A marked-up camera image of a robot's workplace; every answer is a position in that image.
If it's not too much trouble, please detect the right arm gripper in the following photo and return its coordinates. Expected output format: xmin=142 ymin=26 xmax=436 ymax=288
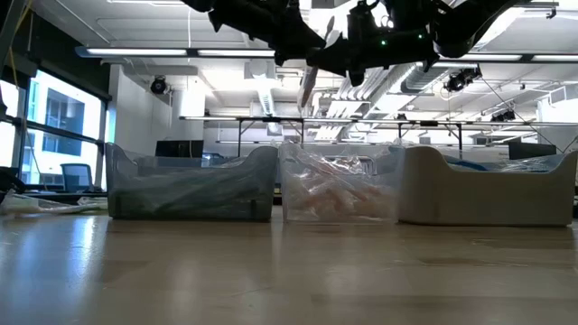
xmin=306 ymin=0 xmax=442 ymax=87

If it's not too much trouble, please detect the black ceiling camera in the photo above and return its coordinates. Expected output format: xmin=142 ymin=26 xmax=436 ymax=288
xmin=489 ymin=108 xmax=517 ymax=123
xmin=443 ymin=64 xmax=484 ymax=95
xmin=150 ymin=75 xmax=168 ymax=96

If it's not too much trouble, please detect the black panel yellow tape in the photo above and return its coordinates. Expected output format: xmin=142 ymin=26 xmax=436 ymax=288
xmin=0 ymin=0 xmax=42 ymax=80

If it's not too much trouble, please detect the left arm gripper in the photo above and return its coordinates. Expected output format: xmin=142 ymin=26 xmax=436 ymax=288
xmin=207 ymin=0 xmax=327 ymax=67

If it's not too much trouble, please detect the dark window frame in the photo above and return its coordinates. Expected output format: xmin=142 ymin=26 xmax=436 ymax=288
xmin=0 ymin=67 xmax=109 ymax=190

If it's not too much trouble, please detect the clear plastic bin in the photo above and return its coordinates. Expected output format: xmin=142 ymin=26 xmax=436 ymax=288
xmin=276 ymin=141 xmax=406 ymax=224

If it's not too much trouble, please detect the light grey plastic bin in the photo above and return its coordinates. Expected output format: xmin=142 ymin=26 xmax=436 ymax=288
xmin=396 ymin=144 xmax=578 ymax=228

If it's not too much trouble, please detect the black framed workbench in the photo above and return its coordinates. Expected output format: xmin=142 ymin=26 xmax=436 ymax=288
xmin=179 ymin=115 xmax=461 ymax=162

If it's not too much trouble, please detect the green toothbrush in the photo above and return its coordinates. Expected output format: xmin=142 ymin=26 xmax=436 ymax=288
xmin=112 ymin=173 xmax=272 ymax=216

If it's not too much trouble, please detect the grey office chair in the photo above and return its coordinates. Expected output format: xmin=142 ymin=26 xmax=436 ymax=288
xmin=60 ymin=162 xmax=95 ymax=194

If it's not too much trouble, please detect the ceiling light strip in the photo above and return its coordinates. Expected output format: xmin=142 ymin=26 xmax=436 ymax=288
xmin=85 ymin=48 xmax=189 ymax=58
xmin=440 ymin=53 xmax=578 ymax=62
xmin=197 ymin=49 xmax=276 ymax=58

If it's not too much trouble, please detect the silver ribbed ceiling duct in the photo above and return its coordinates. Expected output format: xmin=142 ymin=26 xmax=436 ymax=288
xmin=336 ymin=62 xmax=449 ymax=104

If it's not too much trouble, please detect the black computer monitor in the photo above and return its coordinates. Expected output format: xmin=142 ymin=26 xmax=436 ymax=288
xmin=155 ymin=139 xmax=205 ymax=159
xmin=508 ymin=142 xmax=557 ymax=160

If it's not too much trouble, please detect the white ventilation duct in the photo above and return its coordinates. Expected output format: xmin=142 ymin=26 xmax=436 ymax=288
xmin=243 ymin=58 xmax=281 ymax=116

